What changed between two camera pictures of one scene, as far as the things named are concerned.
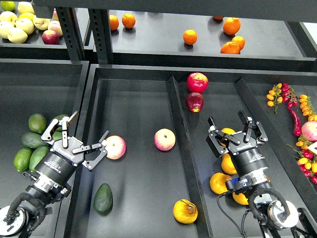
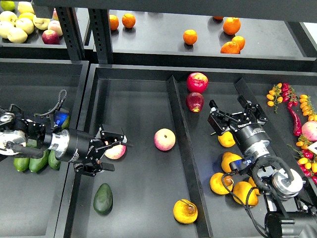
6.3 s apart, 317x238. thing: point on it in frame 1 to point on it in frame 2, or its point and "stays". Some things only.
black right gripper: [247, 157] to [253, 138]
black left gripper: [60, 162] to [83, 148]
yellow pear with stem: [185, 211] stays
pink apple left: [115, 147] stays
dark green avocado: [103, 199] stays
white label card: [313, 147] stays
